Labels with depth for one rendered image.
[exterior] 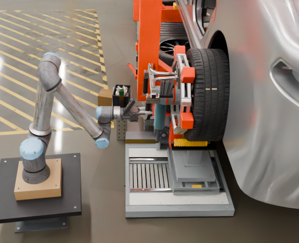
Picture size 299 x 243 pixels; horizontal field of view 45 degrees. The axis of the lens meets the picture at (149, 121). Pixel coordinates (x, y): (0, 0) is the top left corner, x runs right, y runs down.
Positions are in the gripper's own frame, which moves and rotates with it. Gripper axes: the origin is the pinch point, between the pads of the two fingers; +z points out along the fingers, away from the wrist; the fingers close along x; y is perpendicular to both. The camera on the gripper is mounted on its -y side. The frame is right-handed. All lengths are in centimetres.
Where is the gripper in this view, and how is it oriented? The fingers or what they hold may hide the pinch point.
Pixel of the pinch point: (150, 110)
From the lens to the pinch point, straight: 244.4
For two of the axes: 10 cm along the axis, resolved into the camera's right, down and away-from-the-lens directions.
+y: -0.4, 8.1, 5.8
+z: 10.0, 0.0, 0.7
